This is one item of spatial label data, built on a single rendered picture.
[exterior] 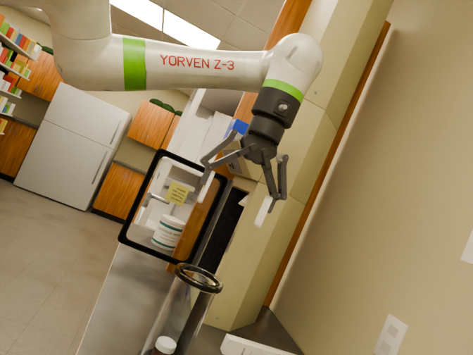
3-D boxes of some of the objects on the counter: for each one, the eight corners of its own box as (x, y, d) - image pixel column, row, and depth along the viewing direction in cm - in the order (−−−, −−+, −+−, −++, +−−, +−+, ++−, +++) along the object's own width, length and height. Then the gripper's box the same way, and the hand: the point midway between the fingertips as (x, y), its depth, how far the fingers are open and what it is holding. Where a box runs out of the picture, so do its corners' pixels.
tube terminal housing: (242, 301, 140) (314, 134, 142) (267, 344, 108) (360, 129, 111) (187, 282, 134) (264, 108, 136) (197, 322, 102) (297, 94, 105)
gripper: (219, 91, 64) (174, 193, 64) (326, 146, 70) (285, 239, 69) (213, 97, 72) (172, 189, 71) (310, 146, 77) (273, 232, 77)
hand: (230, 209), depth 70 cm, fingers open, 13 cm apart
